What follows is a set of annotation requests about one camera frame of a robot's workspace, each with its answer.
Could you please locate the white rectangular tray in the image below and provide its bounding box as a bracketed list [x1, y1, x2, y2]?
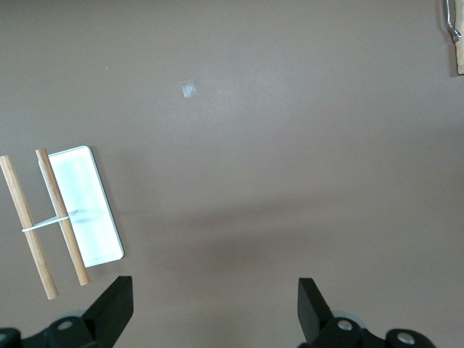
[39, 145, 125, 268]

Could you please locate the brown table cover sheet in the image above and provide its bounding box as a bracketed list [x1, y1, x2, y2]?
[0, 0, 464, 348]

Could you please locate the wooden cutting board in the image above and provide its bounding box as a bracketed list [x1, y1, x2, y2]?
[442, 0, 464, 78]

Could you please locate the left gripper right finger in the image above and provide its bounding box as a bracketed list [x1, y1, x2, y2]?
[298, 278, 389, 348]

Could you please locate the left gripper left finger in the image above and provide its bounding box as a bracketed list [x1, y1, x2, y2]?
[21, 275, 134, 348]

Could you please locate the white rubber band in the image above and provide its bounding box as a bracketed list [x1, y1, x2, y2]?
[21, 215, 70, 233]

